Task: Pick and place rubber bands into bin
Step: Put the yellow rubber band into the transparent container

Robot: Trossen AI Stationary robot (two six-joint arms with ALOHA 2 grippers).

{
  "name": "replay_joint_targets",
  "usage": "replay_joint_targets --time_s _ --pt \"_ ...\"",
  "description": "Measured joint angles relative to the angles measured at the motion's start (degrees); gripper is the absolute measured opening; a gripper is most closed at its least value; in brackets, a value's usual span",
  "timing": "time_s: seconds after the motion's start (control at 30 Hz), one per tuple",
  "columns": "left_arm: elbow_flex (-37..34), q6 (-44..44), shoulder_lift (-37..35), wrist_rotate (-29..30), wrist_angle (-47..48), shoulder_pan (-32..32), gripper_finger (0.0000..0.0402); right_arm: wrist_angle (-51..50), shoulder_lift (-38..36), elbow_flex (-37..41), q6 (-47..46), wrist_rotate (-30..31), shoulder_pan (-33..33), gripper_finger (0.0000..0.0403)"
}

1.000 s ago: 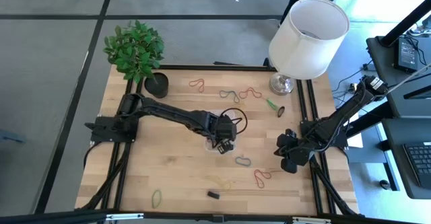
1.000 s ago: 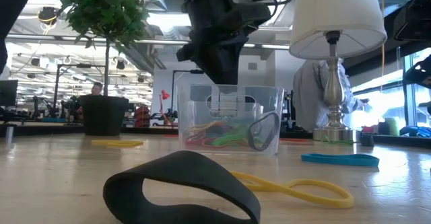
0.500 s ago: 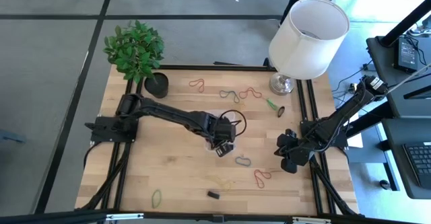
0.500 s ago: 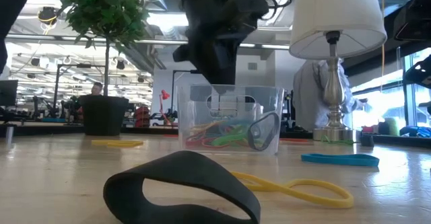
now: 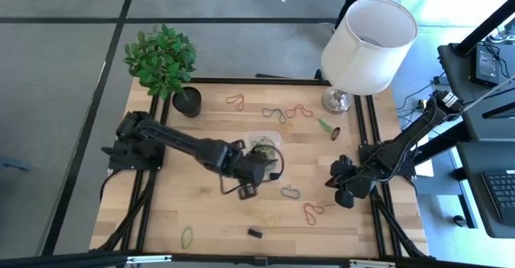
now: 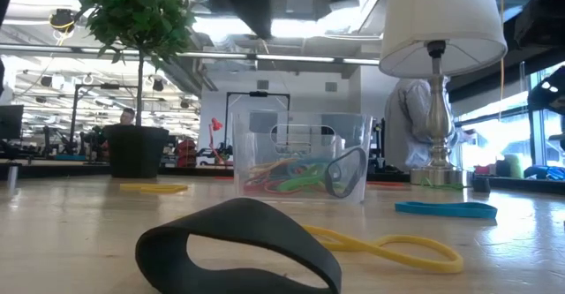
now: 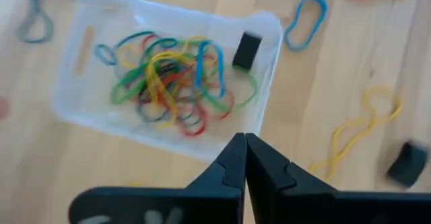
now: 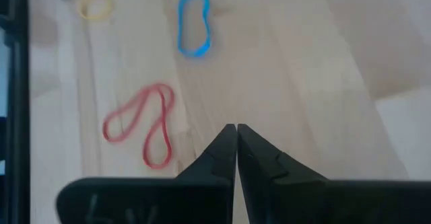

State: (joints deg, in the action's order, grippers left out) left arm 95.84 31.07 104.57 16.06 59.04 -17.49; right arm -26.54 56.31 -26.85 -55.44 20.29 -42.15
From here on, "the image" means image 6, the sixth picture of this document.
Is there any red machine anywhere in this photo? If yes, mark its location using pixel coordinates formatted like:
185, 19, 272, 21
176, 138, 198, 168

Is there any black plant pot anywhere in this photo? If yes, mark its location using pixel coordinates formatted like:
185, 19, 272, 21
103, 124, 171, 179

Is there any black monitor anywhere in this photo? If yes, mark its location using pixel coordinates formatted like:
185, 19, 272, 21
0, 104, 25, 141

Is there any yellow hanging cord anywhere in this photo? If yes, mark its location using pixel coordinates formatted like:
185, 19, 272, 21
498, 0, 506, 121

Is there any green cylinder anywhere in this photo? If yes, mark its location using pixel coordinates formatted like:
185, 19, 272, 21
504, 153, 525, 179

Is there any white lamp shade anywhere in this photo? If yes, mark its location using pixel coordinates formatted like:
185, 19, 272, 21
378, 0, 509, 79

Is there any red desk lamp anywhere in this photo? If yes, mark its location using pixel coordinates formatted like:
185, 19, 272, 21
207, 117, 225, 165

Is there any long yellow rubber band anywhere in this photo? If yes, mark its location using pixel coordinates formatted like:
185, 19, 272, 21
302, 223, 464, 275

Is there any wide black rubber band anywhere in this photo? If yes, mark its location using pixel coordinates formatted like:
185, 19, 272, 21
134, 197, 343, 294
325, 147, 368, 200

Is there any artificial green plant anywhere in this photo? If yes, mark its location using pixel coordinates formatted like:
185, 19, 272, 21
75, 0, 198, 127

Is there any silver lamp base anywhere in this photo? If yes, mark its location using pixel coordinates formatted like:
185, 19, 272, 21
409, 40, 472, 186

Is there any black rig frame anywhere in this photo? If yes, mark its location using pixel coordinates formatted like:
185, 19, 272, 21
223, 90, 291, 154
70, 83, 139, 154

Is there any seated person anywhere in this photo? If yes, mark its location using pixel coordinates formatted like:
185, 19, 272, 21
118, 107, 137, 126

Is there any blue rubber band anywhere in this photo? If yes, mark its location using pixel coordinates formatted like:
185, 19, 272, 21
394, 200, 499, 221
285, 157, 330, 178

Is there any clear plastic bin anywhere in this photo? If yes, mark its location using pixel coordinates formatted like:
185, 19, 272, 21
230, 110, 374, 205

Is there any black frame rail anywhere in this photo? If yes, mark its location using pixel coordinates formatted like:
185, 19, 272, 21
0, 163, 414, 184
467, 173, 565, 195

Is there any black ceiling fixture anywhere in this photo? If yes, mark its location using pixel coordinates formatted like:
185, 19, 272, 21
49, 8, 77, 34

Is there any blue object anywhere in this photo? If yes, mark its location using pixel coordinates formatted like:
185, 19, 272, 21
524, 164, 565, 181

